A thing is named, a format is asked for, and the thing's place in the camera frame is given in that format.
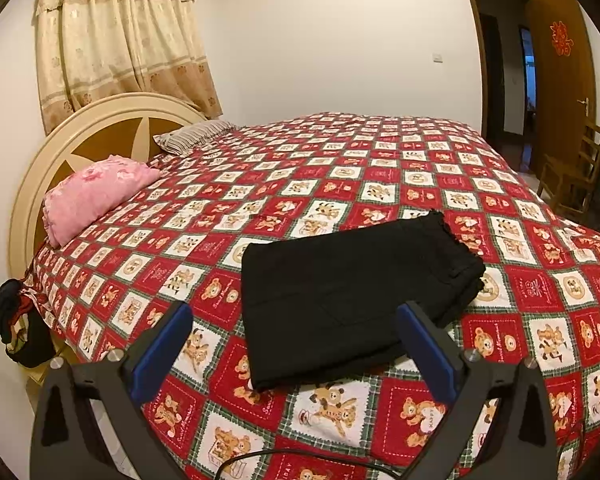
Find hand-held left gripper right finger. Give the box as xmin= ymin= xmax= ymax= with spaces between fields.
xmin=397 ymin=301 xmax=573 ymax=480

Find red door decoration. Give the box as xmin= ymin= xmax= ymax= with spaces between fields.
xmin=550 ymin=20 xmax=571 ymax=56

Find beige patterned curtain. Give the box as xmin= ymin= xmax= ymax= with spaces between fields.
xmin=32 ymin=0 xmax=224 ymax=136

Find pink pillow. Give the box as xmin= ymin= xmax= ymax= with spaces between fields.
xmin=42 ymin=156 xmax=162 ymax=248

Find wooden chair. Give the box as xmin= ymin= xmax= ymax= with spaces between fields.
xmin=536 ymin=117 xmax=600 ymax=221

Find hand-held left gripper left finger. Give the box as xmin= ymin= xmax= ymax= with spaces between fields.
xmin=29 ymin=301 xmax=195 ymax=480

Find dark wooden door frame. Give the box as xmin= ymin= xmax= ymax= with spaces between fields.
xmin=460 ymin=0 xmax=536 ymax=141

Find pile of dark clothes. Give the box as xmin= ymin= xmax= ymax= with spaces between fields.
xmin=0 ymin=279 xmax=56 ymax=368

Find striped pillow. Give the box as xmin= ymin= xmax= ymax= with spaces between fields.
xmin=153 ymin=120 xmax=238 ymax=156

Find black cable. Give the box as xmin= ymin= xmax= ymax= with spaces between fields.
xmin=215 ymin=447 xmax=416 ymax=480

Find black pants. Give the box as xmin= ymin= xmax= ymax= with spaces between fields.
xmin=241 ymin=210 xmax=487 ymax=393

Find cream wooden headboard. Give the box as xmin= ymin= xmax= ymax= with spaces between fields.
xmin=7 ymin=92 xmax=208 ymax=281

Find red bear printed blanket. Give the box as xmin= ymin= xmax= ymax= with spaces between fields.
xmin=24 ymin=112 xmax=600 ymax=480

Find brown wooden door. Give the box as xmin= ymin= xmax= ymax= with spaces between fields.
xmin=525 ymin=0 xmax=598 ymax=196

